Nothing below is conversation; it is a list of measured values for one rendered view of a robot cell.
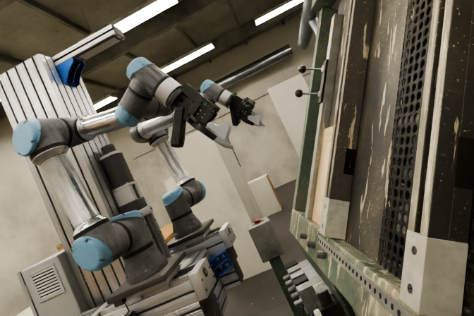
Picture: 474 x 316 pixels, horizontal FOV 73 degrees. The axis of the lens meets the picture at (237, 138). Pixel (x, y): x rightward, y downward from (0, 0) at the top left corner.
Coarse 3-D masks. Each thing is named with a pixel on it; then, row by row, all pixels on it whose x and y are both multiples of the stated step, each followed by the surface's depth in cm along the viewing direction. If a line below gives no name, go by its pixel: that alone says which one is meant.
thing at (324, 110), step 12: (336, 24) 149; (336, 36) 148; (336, 48) 148; (336, 60) 148; (324, 96) 146; (324, 108) 146; (324, 120) 146; (312, 168) 146; (312, 180) 144; (312, 192) 143; (312, 204) 143
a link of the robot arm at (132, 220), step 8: (120, 216) 111; (128, 216) 112; (136, 216) 114; (120, 224) 108; (128, 224) 110; (136, 224) 112; (144, 224) 116; (128, 232) 108; (136, 232) 111; (144, 232) 114; (136, 240) 111; (144, 240) 113; (136, 248) 110
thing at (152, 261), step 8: (144, 248) 112; (152, 248) 114; (128, 256) 110; (136, 256) 110; (144, 256) 111; (152, 256) 112; (160, 256) 114; (128, 264) 110; (136, 264) 109; (144, 264) 109; (152, 264) 111; (160, 264) 112; (128, 272) 110; (136, 272) 108; (144, 272) 108; (152, 272) 109; (128, 280) 110; (136, 280) 108
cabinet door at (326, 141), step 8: (328, 128) 139; (328, 136) 137; (328, 144) 136; (328, 152) 134; (320, 160) 143; (328, 160) 133; (320, 168) 141; (320, 176) 139; (320, 184) 138; (320, 192) 137; (320, 200) 135; (320, 208) 133; (312, 216) 142; (320, 216) 131
